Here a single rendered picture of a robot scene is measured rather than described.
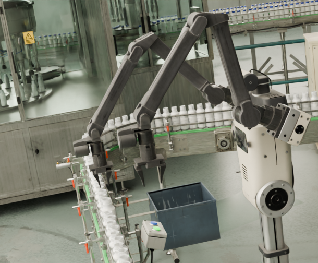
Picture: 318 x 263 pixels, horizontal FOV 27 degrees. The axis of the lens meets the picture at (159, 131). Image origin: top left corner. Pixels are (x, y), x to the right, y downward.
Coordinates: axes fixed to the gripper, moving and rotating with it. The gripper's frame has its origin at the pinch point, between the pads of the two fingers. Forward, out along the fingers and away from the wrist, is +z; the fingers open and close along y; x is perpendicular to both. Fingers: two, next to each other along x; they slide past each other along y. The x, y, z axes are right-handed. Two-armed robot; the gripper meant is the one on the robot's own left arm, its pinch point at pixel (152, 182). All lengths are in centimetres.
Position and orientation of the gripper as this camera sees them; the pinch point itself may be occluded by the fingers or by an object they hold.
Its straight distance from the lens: 236.1
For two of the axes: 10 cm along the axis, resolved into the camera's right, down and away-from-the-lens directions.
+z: 1.3, 9.6, 2.4
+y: 9.7, -1.7, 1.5
